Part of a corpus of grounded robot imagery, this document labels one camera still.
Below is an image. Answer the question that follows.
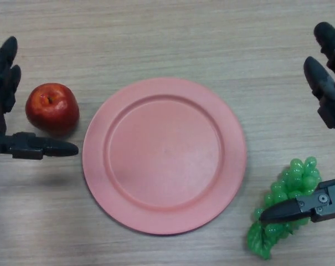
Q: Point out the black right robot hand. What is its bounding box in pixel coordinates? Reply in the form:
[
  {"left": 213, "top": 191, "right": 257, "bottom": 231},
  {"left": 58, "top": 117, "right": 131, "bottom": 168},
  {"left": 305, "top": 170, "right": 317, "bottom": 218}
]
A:
[{"left": 259, "top": 22, "right": 335, "bottom": 224}]

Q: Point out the pink round plate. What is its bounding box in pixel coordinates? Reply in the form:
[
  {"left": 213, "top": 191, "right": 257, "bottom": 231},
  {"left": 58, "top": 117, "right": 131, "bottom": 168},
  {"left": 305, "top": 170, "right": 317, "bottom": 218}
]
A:
[{"left": 82, "top": 77, "right": 247, "bottom": 236}]

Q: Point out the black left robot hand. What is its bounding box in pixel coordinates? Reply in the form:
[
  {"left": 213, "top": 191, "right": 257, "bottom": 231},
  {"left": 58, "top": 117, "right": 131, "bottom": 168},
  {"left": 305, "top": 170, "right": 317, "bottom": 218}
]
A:
[{"left": 0, "top": 36, "right": 79, "bottom": 160}]

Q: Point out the green grape bunch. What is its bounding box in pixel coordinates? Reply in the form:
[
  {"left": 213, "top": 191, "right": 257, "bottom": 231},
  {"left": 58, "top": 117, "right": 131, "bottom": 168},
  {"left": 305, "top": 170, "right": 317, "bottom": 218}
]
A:
[{"left": 246, "top": 156, "right": 322, "bottom": 260}]

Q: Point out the red apple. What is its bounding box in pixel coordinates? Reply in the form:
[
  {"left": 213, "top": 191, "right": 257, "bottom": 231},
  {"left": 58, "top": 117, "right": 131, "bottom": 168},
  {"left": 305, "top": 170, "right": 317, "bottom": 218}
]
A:
[{"left": 25, "top": 83, "right": 80, "bottom": 136}]

